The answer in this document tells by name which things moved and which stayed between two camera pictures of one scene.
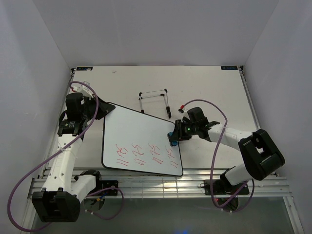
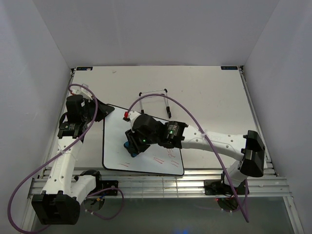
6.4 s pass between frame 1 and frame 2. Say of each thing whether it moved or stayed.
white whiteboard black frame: stayed
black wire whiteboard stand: stayed
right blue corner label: stayed
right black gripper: moved
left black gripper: stayed
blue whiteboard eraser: moved
